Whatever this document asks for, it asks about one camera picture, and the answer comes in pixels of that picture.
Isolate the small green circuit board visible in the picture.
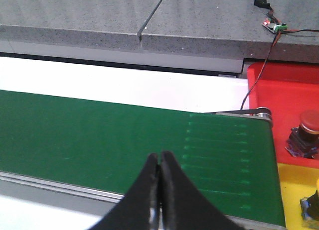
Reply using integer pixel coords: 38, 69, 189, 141
262, 19, 288, 34

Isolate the black plug connector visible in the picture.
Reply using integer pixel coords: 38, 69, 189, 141
254, 0, 271, 9

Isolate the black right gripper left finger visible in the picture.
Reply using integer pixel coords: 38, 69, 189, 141
90, 153, 160, 230

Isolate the grey granite counter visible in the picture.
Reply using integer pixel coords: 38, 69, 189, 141
0, 0, 319, 59

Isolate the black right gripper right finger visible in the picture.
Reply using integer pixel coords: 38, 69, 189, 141
160, 151, 243, 230

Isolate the red push button switch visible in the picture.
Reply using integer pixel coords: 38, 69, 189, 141
285, 110, 319, 159

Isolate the red plastic tray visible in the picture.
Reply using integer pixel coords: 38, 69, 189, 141
247, 62, 319, 168

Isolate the yellow push button switch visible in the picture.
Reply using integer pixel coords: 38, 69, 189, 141
300, 180, 319, 230

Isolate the yellow plastic tray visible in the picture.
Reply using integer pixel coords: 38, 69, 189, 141
278, 163, 319, 230

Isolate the green conveyor belt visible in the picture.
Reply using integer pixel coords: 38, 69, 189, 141
0, 91, 286, 226

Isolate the red black power cable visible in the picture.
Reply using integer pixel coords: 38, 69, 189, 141
240, 5, 319, 111

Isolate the aluminium conveyor frame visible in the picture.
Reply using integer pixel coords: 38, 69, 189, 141
0, 107, 287, 230

